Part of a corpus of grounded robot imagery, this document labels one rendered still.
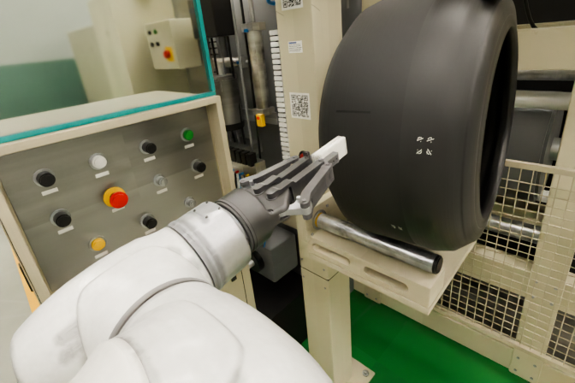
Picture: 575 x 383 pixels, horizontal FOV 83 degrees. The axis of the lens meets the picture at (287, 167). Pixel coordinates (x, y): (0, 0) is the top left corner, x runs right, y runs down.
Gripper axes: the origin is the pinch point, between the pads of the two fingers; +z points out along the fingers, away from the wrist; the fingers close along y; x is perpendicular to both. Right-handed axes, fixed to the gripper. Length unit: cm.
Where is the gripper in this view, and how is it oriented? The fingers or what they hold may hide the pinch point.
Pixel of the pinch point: (329, 154)
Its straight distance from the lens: 51.0
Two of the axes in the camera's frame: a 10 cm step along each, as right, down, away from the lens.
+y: -7.2, -1.9, 6.6
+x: 2.0, 8.6, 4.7
